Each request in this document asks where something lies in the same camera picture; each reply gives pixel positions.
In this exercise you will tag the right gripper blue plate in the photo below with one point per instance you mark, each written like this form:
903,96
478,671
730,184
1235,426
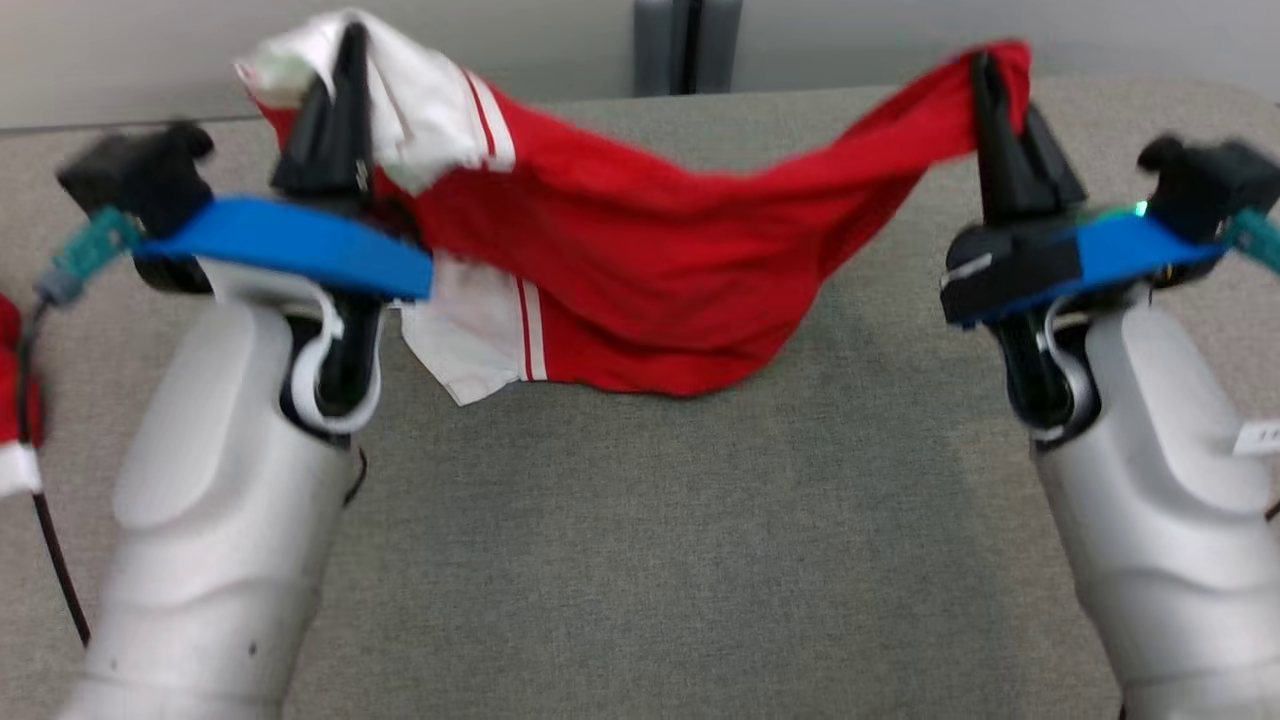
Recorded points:
1020,270

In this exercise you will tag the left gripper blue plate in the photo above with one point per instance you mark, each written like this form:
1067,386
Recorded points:
300,245

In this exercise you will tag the red shirt with white stripes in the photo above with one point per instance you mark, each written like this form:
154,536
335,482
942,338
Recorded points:
650,260

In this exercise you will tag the red shorts with white stripe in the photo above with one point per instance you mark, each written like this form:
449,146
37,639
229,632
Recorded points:
12,390

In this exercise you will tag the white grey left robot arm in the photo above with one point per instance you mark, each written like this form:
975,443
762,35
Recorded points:
220,520

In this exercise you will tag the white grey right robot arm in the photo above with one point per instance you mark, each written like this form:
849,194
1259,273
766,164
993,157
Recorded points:
1170,520

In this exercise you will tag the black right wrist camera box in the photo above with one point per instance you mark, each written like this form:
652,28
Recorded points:
1210,185

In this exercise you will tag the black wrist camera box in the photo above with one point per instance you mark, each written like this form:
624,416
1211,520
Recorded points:
140,175
1210,185

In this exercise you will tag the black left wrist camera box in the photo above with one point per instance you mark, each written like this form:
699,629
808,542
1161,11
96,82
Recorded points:
140,175

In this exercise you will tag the grey rounded post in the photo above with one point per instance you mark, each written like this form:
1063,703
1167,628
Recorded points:
722,45
652,45

